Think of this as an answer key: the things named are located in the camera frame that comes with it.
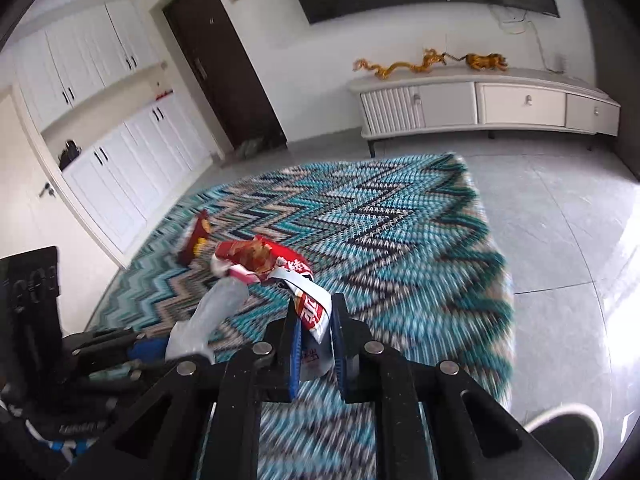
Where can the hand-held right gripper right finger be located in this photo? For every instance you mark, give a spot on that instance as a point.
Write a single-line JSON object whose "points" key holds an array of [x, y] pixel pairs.
{"points": [[340, 355]]}

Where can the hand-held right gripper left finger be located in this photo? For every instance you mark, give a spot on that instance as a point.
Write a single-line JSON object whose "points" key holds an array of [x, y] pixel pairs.
{"points": [[295, 355]]}

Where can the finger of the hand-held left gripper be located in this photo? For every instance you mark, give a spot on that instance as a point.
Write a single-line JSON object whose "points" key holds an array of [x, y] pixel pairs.
{"points": [[125, 375], [145, 348]]}

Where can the clear plastic wrapper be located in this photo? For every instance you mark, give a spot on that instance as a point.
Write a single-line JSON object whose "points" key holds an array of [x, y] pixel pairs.
{"points": [[210, 315]]}

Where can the round grey trash bin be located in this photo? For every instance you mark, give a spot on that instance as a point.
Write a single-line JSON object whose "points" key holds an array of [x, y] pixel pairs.
{"points": [[565, 440]]}

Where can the red snack bag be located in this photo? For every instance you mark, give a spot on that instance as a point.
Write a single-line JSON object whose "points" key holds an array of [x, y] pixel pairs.
{"points": [[250, 255]]}

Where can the dark red snack wrapper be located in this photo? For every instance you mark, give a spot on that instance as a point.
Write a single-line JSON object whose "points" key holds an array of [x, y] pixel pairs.
{"points": [[197, 235]]}

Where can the zigzag knitted blanket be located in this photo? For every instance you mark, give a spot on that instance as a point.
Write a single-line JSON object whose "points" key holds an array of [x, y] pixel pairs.
{"points": [[400, 240]]}

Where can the black bag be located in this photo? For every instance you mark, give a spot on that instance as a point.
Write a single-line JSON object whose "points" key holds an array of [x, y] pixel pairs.
{"points": [[69, 156]]}

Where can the dark doormat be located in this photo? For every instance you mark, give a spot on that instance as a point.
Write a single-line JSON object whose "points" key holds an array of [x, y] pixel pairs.
{"points": [[252, 149]]}

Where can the small red ornaments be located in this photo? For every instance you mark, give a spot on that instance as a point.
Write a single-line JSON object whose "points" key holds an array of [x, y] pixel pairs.
{"points": [[164, 94]]}

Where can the dark brown door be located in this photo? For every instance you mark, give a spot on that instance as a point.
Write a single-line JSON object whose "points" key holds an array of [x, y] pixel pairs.
{"points": [[220, 70]]}

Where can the golden dragon figurine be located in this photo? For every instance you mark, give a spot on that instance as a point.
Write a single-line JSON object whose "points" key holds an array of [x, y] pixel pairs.
{"points": [[395, 67]]}

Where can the white television cabinet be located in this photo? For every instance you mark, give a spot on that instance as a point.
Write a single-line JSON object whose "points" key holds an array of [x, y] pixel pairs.
{"points": [[520, 105]]}

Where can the golden tiger figurine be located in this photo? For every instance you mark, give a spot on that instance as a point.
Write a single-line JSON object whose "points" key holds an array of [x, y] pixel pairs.
{"points": [[482, 61]]}

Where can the white wall cabinet unit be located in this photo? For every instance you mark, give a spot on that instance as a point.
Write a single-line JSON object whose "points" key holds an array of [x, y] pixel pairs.
{"points": [[115, 175]]}

